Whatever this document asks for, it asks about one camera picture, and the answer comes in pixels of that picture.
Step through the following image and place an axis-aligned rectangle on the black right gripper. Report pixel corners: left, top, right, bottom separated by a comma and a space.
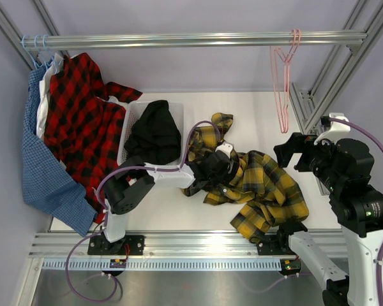
274, 131, 342, 192

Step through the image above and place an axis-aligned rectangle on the yellow plaid shirt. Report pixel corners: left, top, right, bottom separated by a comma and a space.
180, 112, 310, 242

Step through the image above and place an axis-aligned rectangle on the pink wire hanger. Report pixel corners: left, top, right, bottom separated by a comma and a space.
274, 28, 303, 133
269, 28, 299, 134

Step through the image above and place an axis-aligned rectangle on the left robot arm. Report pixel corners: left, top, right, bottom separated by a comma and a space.
96, 150, 234, 254

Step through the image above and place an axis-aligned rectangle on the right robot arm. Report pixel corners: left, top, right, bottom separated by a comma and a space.
274, 133, 383, 305

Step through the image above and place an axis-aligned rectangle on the red black plaid shirt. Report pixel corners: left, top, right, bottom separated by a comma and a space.
44, 53, 142, 223

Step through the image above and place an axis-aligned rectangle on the blue checked shirt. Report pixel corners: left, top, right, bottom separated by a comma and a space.
22, 68, 96, 237

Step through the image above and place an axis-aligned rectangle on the white shirt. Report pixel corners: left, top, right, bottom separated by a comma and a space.
36, 53, 63, 140

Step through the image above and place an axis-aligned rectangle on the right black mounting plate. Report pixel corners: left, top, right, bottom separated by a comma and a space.
248, 233, 295, 256

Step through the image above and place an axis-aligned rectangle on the black mounting plate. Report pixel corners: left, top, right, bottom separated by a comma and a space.
248, 233, 295, 256
87, 234, 145, 256

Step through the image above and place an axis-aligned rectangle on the white plastic basket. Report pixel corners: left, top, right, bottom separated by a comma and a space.
117, 100, 188, 166

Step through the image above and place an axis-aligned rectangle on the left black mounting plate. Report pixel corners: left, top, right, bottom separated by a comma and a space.
87, 234, 145, 256

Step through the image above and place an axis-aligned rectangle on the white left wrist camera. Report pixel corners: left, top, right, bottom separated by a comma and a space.
215, 142, 234, 159

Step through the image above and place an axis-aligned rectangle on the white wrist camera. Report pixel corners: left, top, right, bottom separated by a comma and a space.
215, 142, 234, 159
314, 113, 350, 145

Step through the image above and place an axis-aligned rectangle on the right frame post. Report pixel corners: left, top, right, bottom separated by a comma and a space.
287, 0, 383, 195

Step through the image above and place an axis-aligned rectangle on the frame post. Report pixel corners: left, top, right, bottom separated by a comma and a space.
287, 0, 383, 195
0, 1, 59, 70

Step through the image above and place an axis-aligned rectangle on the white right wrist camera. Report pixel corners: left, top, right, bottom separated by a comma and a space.
314, 113, 350, 145

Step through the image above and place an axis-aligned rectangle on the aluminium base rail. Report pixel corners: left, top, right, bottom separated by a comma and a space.
28, 231, 376, 258

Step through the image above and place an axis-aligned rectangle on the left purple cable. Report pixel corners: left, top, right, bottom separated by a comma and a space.
65, 120, 226, 302

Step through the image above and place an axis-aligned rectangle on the aluminium hanging rail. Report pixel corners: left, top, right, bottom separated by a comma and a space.
21, 30, 367, 51

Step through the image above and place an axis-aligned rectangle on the slotted white cable duct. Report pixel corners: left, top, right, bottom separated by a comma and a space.
42, 258, 282, 272

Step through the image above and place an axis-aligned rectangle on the blue wire hanger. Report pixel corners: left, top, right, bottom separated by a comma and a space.
21, 34, 42, 68
34, 35, 51, 69
42, 34, 56, 69

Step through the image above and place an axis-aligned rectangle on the left frame post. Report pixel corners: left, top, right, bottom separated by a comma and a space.
0, 1, 59, 70

